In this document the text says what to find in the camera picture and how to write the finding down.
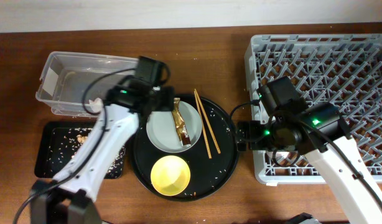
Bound black round tray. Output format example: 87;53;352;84
129;96;239;202

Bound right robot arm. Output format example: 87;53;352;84
230;77;382;223

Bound clear plastic waste bin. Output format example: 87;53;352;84
35;52;138;117

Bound white label on bin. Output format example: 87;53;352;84
42;68;58;96

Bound black rectangular tray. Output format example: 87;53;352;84
34;120;127;180

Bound wooden chopstick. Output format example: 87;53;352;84
197;92;221;154
194;89;212;159

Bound grey dishwasher rack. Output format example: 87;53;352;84
244;34;382;184

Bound grey plate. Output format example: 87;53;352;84
146;101;202;153

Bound yellow bowl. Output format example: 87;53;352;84
150;156;191;197

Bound gold snack wrapper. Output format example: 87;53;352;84
172;98;191;146

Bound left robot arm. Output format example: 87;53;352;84
13;57;174;224

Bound food scraps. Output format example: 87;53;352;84
44;128;125;179

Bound white tissue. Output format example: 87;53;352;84
88;98;103;114

